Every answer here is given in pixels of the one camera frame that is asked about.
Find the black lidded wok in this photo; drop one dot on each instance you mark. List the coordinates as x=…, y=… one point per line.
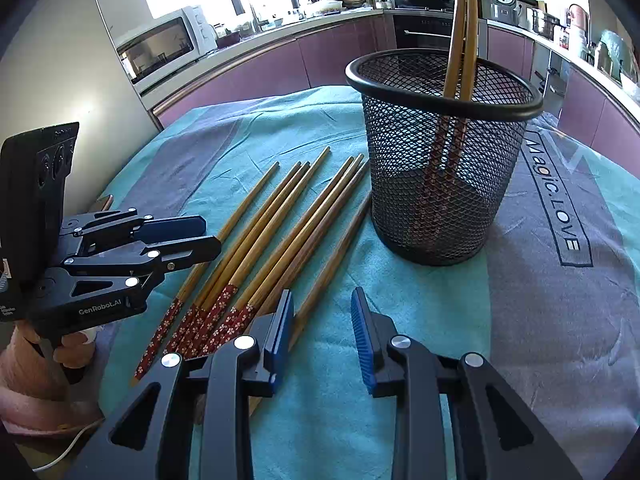
x=420, y=0

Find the teal plastic cover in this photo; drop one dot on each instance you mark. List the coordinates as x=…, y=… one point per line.
x=614, y=52

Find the teal grey printed tablecloth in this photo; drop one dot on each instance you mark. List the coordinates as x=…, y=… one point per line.
x=320, y=410

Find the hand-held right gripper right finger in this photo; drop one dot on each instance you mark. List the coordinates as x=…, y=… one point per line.
x=362, y=340

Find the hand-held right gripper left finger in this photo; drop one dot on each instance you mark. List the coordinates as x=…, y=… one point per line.
x=285, y=325

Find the row of wooden chopsticks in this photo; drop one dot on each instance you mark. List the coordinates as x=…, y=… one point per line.
x=260, y=240

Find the white rice cooker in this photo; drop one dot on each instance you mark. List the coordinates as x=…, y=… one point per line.
x=502, y=2

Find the person's left forearm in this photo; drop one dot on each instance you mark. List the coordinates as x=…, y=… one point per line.
x=30, y=400

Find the purple kitchen cabinets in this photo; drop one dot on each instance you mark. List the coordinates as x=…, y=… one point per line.
x=330, y=55

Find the black built-in oven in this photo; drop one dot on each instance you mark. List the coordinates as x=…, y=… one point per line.
x=420, y=35

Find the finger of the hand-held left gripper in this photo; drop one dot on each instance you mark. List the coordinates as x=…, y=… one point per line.
x=190, y=252
x=170, y=228

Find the pink electric kettle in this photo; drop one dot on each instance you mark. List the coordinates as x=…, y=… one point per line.
x=577, y=17

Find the white microwave oven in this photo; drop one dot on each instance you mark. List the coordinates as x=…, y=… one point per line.
x=160, y=45

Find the person's left hand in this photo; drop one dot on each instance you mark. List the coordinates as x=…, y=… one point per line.
x=75, y=350

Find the steel stockpot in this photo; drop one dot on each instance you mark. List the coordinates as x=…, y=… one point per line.
x=544, y=22

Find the black mesh utensil holder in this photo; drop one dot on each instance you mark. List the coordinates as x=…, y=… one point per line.
x=390, y=200

